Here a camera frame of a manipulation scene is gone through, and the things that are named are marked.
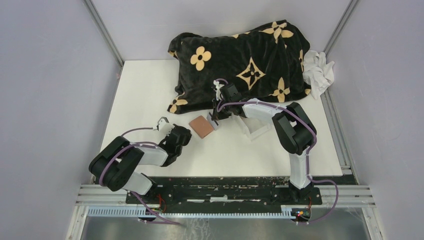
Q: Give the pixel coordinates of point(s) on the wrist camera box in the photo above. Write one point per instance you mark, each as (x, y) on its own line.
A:
(217, 87)
(164, 126)

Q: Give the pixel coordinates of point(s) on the white crumpled cloth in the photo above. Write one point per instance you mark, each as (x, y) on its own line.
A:
(318, 73)

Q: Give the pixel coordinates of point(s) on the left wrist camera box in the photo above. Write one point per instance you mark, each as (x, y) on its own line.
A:
(164, 126)

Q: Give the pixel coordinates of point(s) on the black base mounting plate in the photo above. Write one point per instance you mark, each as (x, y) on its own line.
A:
(226, 195)

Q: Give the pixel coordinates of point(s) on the black floral plush blanket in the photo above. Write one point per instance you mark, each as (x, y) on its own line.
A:
(266, 62)

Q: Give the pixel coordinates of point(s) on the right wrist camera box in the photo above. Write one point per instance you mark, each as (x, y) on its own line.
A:
(217, 87)

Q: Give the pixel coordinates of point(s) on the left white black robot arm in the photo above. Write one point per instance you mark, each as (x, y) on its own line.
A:
(115, 166)

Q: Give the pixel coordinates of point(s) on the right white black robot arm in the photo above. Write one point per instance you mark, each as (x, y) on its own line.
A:
(295, 131)

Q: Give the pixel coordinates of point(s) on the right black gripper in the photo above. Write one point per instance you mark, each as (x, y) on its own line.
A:
(217, 115)

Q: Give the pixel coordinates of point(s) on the white credit card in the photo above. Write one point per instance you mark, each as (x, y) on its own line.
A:
(213, 123)

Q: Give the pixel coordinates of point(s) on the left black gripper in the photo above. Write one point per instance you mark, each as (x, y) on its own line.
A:
(187, 137)

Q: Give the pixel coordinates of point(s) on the white plastic card tray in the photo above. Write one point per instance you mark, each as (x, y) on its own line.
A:
(252, 128)

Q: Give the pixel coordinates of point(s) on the tan leather card holder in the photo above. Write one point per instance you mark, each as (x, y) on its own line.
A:
(201, 126)

